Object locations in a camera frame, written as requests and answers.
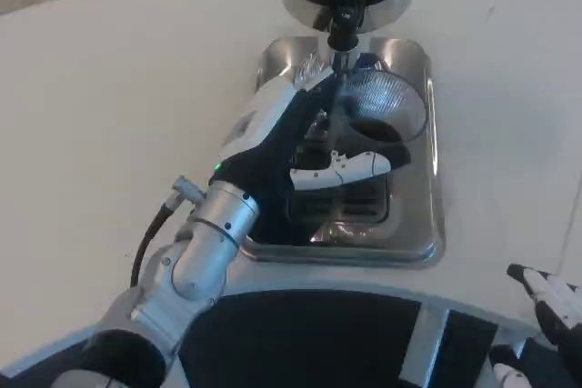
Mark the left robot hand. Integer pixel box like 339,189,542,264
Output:
211,70,413,244

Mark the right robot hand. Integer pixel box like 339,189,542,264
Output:
488,263,582,388

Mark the clear ribbed glass cup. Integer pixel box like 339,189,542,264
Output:
317,65,429,153

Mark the slotted steel tray grid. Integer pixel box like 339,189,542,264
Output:
286,142,392,226

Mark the steel drip tray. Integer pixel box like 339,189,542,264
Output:
238,35,447,270

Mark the black dispenser tap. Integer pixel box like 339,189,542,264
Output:
326,0,367,75

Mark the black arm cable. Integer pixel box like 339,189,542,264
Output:
129,176,206,290

